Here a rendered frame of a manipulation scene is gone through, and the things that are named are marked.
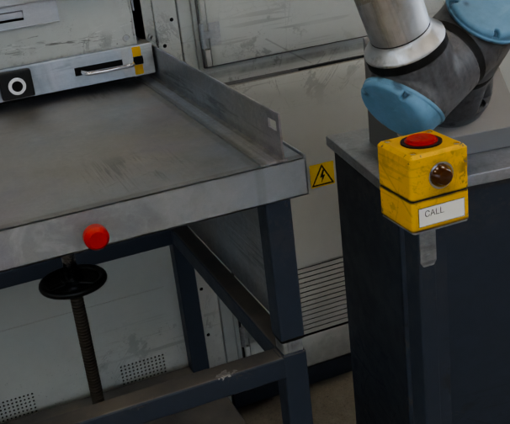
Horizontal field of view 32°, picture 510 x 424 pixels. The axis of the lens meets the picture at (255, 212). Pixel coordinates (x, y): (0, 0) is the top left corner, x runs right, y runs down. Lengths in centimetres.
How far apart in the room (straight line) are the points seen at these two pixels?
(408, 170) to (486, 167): 40
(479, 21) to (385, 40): 15
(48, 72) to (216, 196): 63
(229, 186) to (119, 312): 84
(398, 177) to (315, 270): 106
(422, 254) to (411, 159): 14
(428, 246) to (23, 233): 51
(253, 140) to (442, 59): 30
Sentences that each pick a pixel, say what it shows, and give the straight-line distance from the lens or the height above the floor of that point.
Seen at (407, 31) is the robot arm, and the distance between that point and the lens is 120.
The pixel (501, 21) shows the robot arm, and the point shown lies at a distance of 131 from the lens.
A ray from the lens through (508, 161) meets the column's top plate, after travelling 145.
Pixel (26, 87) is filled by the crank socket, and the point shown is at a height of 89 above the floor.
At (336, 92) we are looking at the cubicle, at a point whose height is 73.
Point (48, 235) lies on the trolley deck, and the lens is 115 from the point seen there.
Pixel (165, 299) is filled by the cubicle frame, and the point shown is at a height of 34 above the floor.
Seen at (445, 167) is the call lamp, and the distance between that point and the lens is 105.
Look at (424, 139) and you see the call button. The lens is 107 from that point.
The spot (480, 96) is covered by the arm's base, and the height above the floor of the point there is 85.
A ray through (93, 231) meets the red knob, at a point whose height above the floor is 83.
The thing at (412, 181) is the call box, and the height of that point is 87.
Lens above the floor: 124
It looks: 22 degrees down
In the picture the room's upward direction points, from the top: 7 degrees counter-clockwise
